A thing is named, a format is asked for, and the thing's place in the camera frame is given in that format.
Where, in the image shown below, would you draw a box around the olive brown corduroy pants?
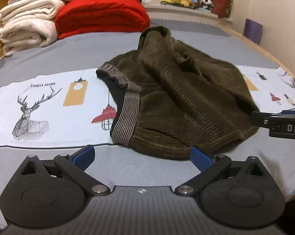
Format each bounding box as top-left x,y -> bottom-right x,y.
96,26 -> 261,161

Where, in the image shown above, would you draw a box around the dark red plush cushion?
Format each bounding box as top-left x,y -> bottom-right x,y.
210,0 -> 234,19

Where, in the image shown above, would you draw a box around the cream folded fleece blanket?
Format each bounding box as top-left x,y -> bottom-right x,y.
0,0 -> 66,57

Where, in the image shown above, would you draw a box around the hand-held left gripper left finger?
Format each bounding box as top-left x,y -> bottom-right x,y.
15,145 -> 111,196

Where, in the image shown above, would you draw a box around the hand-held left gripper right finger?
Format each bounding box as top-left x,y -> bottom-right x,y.
174,146 -> 267,197

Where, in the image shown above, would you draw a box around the red folded blanket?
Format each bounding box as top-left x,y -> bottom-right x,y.
54,0 -> 151,40

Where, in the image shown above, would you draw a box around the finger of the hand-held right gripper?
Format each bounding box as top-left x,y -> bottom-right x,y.
250,111 -> 295,129

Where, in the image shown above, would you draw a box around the purple box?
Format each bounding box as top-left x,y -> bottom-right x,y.
243,18 -> 264,45

